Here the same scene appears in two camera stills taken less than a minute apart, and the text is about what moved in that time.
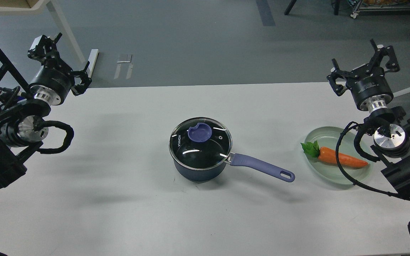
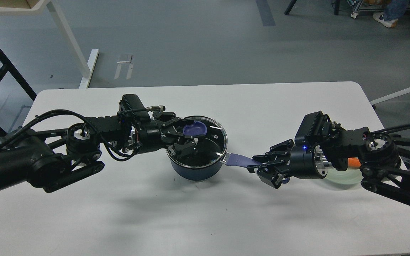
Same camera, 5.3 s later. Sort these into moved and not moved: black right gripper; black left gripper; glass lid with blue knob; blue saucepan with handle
Moved: black left gripper; black right gripper; glass lid with blue knob
Not moved: blue saucepan with handle
